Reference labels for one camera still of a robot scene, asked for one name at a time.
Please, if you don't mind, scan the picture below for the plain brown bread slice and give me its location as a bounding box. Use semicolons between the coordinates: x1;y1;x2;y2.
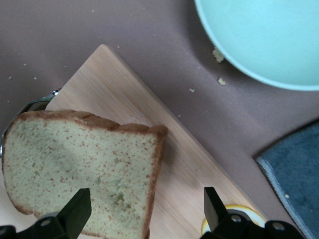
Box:
0;109;169;239

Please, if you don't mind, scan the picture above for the mint green bowl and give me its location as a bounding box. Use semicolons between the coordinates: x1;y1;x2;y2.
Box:
193;0;319;92

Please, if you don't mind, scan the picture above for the dark grey cloth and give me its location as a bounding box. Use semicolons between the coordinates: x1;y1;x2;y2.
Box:
252;121;319;239

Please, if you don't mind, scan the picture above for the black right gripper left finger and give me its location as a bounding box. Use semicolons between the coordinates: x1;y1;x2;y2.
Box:
15;188;93;239

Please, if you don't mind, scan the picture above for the round lemon slice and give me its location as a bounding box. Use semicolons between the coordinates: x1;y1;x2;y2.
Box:
201;204;268;235

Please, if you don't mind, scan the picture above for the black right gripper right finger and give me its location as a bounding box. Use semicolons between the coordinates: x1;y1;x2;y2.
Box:
200;186;265;239

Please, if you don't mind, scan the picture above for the wooden cutting board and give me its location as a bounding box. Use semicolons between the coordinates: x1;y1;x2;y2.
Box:
0;44;269;239

